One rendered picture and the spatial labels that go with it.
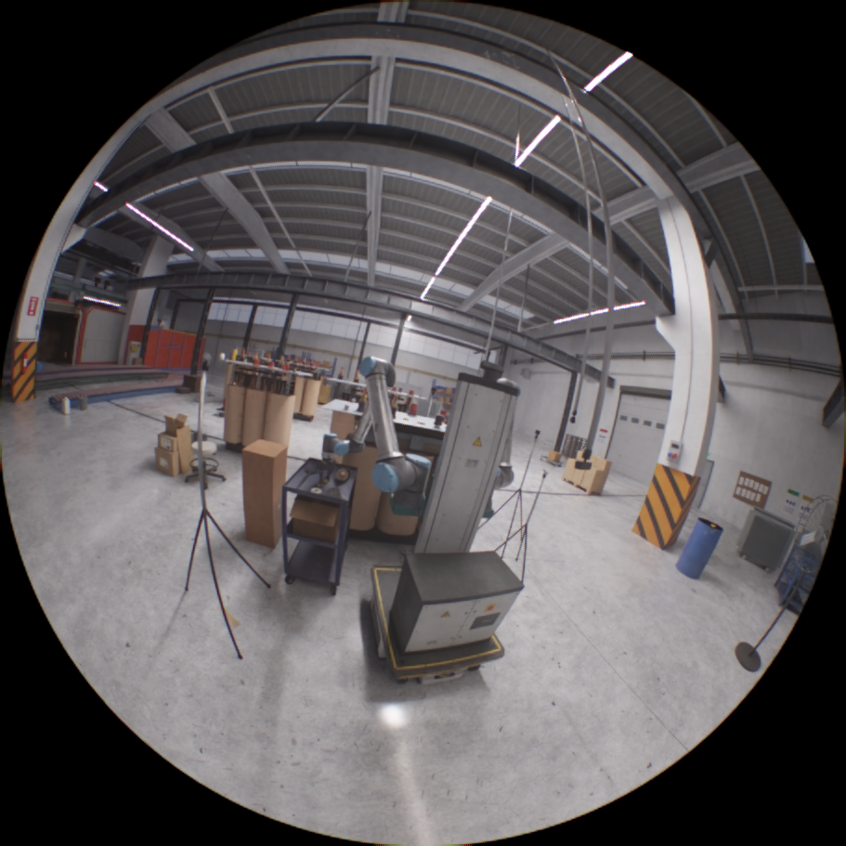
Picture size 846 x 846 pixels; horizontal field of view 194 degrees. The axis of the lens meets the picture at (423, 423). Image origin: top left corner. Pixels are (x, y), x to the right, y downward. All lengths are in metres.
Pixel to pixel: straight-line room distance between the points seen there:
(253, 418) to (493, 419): 3.70
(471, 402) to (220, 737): 2.24
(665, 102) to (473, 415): 9.24
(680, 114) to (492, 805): 10.76
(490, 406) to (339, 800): 2.20
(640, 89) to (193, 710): 10.83
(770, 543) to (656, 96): 10.68
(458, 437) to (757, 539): 8.09
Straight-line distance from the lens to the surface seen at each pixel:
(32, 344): 9.95
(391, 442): 1.25
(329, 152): 4.34
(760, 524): 8.47
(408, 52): 7.10
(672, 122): 9.51
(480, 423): 1.27
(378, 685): 1.78
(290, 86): 10.59
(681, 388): 5.87
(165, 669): 1.97
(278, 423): 4.13
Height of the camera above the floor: 1.65
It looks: 7 degrees down
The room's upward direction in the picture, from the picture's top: 13 degrees clockwise
